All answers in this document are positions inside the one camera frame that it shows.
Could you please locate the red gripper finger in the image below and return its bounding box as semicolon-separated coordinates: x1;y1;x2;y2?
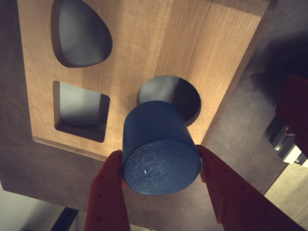
84;150;131;231
195;144;306;231

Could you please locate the blue cylinder block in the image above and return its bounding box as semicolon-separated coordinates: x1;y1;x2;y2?
121;101;202;196

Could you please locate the wooden shape sorter box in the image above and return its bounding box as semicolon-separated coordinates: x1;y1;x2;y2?
16;0;277;162

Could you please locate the black metal bar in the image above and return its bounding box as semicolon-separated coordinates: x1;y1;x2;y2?
51;206;79;231

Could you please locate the silver metal table clamp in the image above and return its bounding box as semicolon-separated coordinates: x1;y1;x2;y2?
264;117;308;167

